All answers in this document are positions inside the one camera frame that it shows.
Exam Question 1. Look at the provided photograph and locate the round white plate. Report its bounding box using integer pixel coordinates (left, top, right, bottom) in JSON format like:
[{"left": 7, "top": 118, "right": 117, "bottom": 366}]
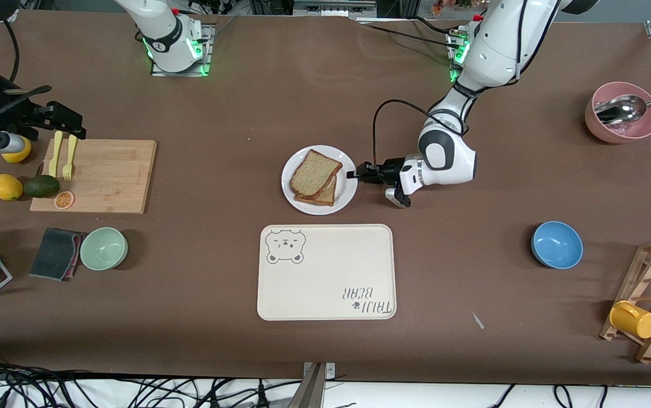
[{"left": 282, "top": 145, "right": 359, "bottom": 216}]

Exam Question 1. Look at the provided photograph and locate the plain brown bread slice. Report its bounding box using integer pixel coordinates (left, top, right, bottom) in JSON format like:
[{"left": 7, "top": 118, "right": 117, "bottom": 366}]
[{"left": 290, "top": 149, "right": 343, "bottom": 199}]

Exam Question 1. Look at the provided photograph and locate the yellow plastic fork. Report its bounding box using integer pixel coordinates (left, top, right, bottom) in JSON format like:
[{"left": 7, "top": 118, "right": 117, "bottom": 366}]
[{"left": 62, "top": 135, "right": 78, "bottom": 182}]

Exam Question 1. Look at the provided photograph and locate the yellow plastic knife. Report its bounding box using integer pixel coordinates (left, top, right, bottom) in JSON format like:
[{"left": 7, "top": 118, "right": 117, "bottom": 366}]
[{"left": 49, "top": 131, "right": 63, "bottom": 179}]

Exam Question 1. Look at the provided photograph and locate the bread slice under egg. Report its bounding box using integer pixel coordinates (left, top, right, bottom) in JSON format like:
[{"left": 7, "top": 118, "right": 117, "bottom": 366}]
[{"left": 295, "top": 173, "right": 338, "bottom": 207}]

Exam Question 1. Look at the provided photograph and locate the yellow lemon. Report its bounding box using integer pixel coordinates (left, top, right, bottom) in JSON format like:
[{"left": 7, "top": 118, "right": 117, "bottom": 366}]
[
  {"left": 1, "top": 139, "right": 32, "bottom": 164},
  {"left": 0, "top": 174, "right": 24, "bottom": 201}
]

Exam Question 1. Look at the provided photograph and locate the wooden cutting board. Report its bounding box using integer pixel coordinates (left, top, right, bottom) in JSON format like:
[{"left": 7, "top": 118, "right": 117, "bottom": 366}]
[{"left": 29, "top": 139, "right": 157, "bottom": 215}]

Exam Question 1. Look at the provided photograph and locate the dark green avocado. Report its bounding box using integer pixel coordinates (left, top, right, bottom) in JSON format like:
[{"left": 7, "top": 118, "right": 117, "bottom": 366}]
[{"left": 23, "top": 175, "right": 61, "bottom": 199}]

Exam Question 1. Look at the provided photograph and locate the cream bear print tray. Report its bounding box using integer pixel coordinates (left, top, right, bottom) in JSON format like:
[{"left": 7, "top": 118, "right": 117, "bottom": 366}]
[{"left": 257, "top": 224, "right": 397, "bottom": 321}]

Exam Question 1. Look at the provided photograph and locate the pale green bowl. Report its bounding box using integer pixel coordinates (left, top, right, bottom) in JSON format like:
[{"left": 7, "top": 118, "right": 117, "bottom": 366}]
[{"left": 79, "top": 227, "right": 129, "bottom": 271}]

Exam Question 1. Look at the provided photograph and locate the dark grey cloth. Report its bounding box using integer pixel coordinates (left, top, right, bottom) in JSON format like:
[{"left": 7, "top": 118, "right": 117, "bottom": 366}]
[{"left": 29, "top": 227, "right": 79, "bottom": 282}]

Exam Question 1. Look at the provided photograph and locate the blue bowl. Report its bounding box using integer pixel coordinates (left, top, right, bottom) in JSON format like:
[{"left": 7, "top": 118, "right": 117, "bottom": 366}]
[{"left": 531, "top": 220, "right": 584, "bottom": 270}]

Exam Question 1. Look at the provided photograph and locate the pink bowl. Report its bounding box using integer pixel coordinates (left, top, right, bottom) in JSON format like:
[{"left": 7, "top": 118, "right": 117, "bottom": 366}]
[{"left": 585, "top": 82, "right": 651, "bottom": 144}]

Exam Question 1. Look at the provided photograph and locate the metal spoon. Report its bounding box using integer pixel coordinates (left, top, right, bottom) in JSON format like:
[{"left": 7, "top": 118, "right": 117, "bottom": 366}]
[{"left": 594, "top": 93, "right": 651, "bottom": 125}]

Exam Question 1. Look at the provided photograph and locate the yellow cup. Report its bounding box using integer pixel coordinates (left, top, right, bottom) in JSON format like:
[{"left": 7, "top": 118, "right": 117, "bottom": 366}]
[{"left": 609, "top": 300, "right": 651, "bottom": 339}]

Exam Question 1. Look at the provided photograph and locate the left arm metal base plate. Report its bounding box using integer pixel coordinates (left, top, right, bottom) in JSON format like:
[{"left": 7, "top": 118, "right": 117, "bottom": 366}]
[{"left": 447, "top": 28, "right": 476, "bottom": 84}]

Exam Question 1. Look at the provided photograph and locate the black table cable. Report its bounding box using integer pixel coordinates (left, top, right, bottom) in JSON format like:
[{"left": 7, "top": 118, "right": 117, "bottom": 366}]
[{"left": 356, "top": 16, "right": 462, "bottom": 49}]

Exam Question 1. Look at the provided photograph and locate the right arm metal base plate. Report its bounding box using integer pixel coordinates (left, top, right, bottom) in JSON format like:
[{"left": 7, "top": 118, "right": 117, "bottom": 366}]
[{"left": 151, "top": 23, "right": 214, "bottom": 77}]

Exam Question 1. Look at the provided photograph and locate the grey metal frame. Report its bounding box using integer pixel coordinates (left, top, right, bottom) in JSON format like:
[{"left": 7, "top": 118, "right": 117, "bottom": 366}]
[{"left": 293, "top": 0, "right": 378, "bottom": 18}]

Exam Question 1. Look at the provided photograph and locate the grey metal bracket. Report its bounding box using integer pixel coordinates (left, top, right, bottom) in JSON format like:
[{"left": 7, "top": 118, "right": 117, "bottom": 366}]
[{"left": 303, "top": 362, "right": 336, "bottom": 379}]

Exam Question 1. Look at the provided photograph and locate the grey metal post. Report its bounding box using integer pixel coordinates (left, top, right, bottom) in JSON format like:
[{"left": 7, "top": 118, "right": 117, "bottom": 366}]
[{"left": 287, "top": 363, "right": 326, "bottom": 408}]

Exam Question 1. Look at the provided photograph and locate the black floor cable tangle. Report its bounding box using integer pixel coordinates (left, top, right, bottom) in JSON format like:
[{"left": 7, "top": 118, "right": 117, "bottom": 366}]
[{"left": 0, "top": 363, "right": 303, "bottom": 408}]

